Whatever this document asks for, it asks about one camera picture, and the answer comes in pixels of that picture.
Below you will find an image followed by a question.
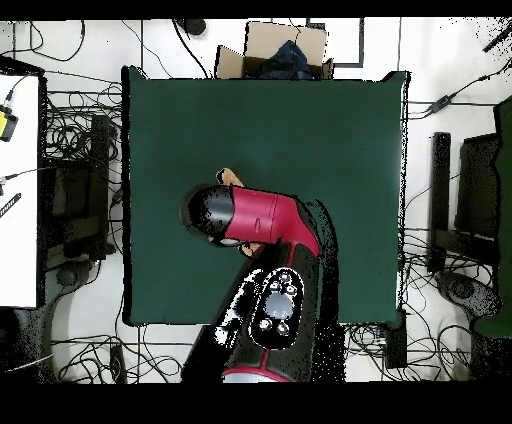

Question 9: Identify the black cable bundle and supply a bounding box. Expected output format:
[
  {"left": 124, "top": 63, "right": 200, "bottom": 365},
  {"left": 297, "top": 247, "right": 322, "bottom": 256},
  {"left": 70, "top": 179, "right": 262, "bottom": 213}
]
[{"left": 401, "top": 229, "right": 497, "bottom": 381}]

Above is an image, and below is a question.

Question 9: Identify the tan terry towel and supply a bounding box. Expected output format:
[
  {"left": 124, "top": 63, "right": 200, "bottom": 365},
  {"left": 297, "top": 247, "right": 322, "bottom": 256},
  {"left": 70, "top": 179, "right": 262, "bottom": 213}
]
[{"left": 215, "top": 167, "right": 265, "bottom": 260}]

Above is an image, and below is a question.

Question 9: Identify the black striped strip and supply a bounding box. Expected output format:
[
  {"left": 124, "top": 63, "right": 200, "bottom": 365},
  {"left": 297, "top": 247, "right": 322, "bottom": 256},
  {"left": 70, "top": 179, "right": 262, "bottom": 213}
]
[{"left": 0, "top": 192, "right": 22, "bottom": 219}]

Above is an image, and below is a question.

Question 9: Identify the open cardboard box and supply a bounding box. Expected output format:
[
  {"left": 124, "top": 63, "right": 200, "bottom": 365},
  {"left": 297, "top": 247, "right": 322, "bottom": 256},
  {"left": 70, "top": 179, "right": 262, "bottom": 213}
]
[{"left": 214, "top": 20, "right": 335, "bottom": 80}]

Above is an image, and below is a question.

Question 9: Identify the black rounded object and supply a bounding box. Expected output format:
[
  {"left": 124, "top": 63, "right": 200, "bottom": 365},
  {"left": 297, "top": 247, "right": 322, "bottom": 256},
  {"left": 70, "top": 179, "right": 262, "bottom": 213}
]
[{"left": 181, "top": 17, "right": 208, "bottom": 36}]

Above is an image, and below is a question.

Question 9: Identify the black and blue cable tangle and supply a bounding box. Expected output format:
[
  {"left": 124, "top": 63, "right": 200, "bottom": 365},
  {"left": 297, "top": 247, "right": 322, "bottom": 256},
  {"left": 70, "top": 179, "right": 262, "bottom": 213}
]
[{"left": 345, "top": 323, "right": 387, "bottom": 381}]

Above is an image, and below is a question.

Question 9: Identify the yellow and black device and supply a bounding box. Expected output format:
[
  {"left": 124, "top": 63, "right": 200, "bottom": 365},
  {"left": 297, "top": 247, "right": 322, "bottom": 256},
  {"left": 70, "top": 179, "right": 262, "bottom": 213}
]
[{"left": 0, "top": 104, "right": 20, "bottom": 143}]

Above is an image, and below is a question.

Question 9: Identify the black flat panel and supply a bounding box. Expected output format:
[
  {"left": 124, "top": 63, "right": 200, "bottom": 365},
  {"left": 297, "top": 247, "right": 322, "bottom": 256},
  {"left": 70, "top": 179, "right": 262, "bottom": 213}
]
[{"left": 454, "top": 133, "right": 501, "bottom": 241}]

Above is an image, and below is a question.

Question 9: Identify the black upright bar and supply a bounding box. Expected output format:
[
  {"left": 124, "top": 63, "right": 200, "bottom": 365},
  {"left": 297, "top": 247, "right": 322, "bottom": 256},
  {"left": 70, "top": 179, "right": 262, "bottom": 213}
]
[{"left": 427, "top": 131, "right": 452, "bottom": 275}]

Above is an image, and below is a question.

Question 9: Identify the black rounded floor base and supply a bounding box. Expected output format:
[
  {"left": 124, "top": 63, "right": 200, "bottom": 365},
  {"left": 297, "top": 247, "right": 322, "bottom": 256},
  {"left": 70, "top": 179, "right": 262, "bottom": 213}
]
[{"left": 434, "top": 270, "right": 503, "bottom": 319}]

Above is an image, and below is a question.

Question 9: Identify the black equipment stand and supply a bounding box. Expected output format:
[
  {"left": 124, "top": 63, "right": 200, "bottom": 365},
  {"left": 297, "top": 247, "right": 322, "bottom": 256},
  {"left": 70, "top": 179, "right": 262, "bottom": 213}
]
[{"left": 41, "top": 114, "right": 112, "bottom": 263}]

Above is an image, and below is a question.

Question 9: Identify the dark green table cloth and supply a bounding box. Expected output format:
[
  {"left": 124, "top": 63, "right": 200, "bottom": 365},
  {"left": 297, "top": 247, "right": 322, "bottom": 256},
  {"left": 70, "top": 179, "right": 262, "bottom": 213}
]
[{"left": 121, "top": 65, "right": 410, "bottom": 327}]

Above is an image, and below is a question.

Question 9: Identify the black floor equipment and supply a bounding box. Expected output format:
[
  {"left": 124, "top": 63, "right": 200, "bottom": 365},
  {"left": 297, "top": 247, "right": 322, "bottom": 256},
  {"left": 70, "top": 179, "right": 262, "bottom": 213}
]
[{"left": 55, "top": 259, "right": 95, "bottom": 288}]

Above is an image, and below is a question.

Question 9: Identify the black floor box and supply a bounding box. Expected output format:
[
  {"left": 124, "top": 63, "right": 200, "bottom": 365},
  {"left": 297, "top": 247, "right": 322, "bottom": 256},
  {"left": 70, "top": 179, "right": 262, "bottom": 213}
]
[{"left": 384, "top": 309, "right": 408, "bottom": 370}]

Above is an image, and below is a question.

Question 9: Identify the black power adapter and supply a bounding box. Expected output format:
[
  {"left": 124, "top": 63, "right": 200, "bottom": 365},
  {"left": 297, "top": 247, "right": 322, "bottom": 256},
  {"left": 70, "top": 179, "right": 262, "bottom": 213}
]
[{"left": 429, "top": 94, "right": 453, "bottom": 114}]

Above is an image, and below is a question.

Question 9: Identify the white side table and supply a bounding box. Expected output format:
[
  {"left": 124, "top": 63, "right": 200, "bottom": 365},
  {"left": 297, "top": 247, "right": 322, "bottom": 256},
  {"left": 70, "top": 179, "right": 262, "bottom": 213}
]
[{"left": 0, "top": 73, "right": 41, "bottom": 309}]

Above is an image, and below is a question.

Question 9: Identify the dark blue garment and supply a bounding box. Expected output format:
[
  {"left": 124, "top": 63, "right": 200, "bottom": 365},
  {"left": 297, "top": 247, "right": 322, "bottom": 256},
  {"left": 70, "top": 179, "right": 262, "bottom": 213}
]
[{"left": 259, "top": 39, "right": 314, "bottom": 80}]

